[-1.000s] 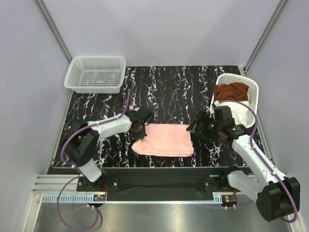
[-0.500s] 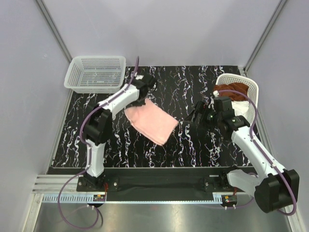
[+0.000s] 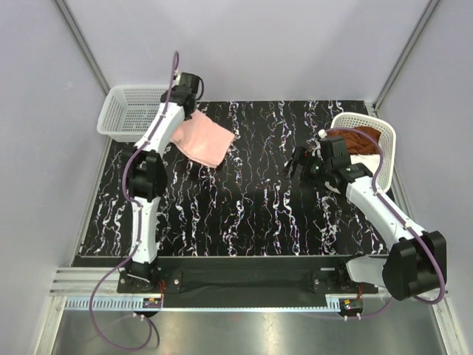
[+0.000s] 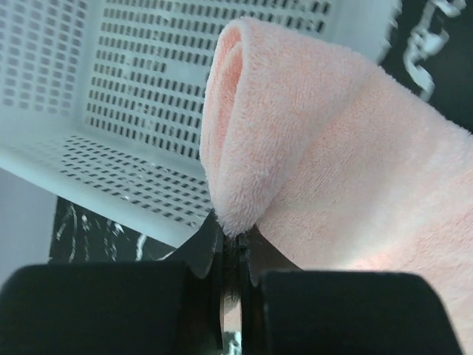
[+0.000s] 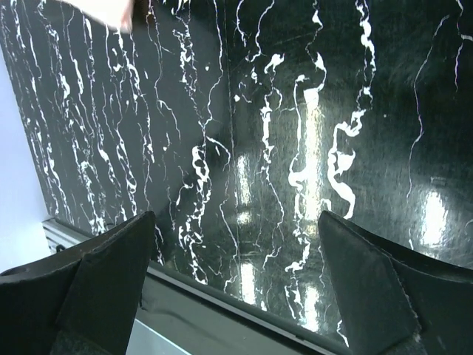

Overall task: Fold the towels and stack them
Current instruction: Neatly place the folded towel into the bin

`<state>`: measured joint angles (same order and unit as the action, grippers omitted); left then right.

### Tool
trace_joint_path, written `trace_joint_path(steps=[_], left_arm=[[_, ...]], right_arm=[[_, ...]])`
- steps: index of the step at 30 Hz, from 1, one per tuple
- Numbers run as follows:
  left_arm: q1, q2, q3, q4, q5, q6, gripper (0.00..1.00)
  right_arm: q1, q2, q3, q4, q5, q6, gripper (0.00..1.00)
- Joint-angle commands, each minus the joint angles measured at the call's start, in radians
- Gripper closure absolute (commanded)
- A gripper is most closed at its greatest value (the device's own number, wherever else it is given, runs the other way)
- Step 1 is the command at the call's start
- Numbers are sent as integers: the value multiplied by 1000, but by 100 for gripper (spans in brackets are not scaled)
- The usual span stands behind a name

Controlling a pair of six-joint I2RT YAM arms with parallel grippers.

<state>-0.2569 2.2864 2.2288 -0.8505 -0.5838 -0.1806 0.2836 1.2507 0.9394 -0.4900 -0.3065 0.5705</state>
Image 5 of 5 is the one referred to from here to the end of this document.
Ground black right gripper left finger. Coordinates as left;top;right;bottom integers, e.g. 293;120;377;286
1;212;155;354

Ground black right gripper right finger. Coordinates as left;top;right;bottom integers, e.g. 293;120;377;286
318;211;472;354

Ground pink towel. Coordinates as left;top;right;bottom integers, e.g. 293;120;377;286
64;0;134;33

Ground aluminium frame rail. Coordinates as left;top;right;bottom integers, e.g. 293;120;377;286
42;218;89;254

